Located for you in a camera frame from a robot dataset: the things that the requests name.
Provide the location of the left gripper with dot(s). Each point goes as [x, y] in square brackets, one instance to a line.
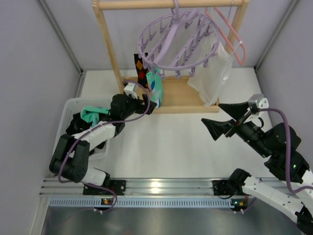
[140, 103]

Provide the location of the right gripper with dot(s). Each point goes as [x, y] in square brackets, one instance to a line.
[235, 124]

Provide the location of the teal sock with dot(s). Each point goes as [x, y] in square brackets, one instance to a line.
[155, 86]
[91, 114]

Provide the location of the purple round clip hanger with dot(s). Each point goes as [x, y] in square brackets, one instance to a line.
[179, 41]

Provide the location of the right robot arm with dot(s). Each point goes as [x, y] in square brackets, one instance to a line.
[279, 145]

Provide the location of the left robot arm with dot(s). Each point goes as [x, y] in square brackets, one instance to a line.
[70, 160]

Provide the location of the pink coat hanger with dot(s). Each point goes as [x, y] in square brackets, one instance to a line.
[233, 42]

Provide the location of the wooden clothes rack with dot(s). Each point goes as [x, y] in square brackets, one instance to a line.
[178, 96]

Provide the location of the red black argyle sock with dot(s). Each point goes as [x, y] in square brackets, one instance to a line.
[141, 71]

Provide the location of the white cloth bag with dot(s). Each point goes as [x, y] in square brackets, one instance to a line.
[209, 81]

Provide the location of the white plastic basket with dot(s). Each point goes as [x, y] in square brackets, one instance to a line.
[75, 105]

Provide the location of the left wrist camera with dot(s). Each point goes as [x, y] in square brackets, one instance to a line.
[130, 89]

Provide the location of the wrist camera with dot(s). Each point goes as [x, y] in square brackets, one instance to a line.
[130, 89]
[257, 102]

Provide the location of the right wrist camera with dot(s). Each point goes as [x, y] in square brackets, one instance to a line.
[257, 102]

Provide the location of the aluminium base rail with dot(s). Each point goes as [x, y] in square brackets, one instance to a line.
[145, 193]

